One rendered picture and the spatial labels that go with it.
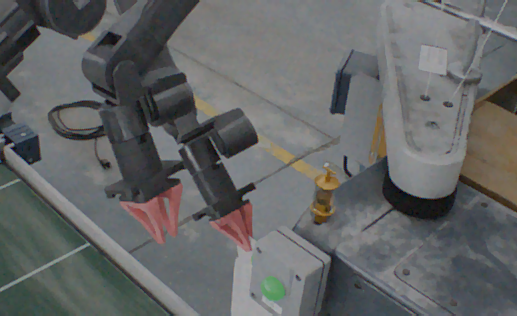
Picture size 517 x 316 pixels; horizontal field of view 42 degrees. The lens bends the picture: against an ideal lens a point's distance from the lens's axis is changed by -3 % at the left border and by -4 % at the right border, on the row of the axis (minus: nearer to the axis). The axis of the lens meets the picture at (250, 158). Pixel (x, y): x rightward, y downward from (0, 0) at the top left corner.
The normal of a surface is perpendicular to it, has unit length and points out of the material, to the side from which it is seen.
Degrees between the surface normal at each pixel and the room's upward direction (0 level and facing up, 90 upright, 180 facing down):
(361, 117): 90
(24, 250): 0
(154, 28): 66
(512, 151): 0
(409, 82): 0
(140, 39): 75
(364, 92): 90
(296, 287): 90
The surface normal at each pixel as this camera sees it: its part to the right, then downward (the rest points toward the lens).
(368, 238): 0.08, -0.81
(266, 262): -0.70, 0.36
